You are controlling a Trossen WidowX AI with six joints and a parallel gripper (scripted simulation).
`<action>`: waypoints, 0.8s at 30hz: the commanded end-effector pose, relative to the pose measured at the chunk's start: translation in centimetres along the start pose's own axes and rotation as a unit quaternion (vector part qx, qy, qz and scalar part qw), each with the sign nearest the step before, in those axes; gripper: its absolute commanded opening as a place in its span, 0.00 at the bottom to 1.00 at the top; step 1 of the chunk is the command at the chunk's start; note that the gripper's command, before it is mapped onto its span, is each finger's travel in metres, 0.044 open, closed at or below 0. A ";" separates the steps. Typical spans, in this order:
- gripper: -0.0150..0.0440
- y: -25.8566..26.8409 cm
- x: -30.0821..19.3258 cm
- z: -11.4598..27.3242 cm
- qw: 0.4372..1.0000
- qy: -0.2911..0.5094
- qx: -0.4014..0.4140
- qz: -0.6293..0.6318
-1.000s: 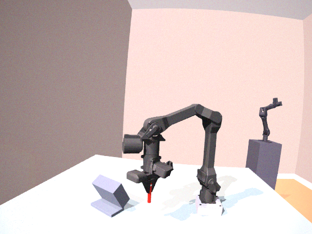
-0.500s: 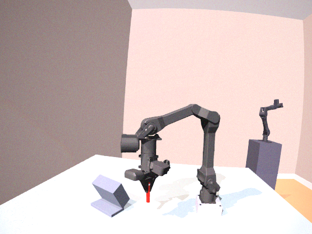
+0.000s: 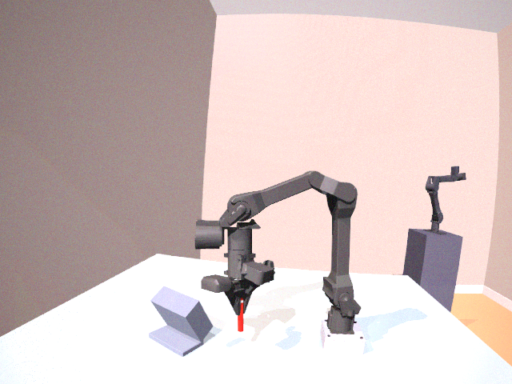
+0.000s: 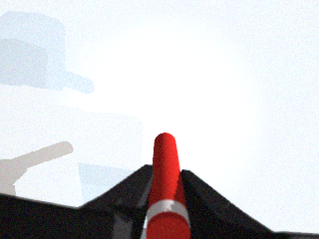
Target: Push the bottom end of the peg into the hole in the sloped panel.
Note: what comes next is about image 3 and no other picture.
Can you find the dark red peg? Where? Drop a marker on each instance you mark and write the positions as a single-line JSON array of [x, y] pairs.
[[241, 318]]

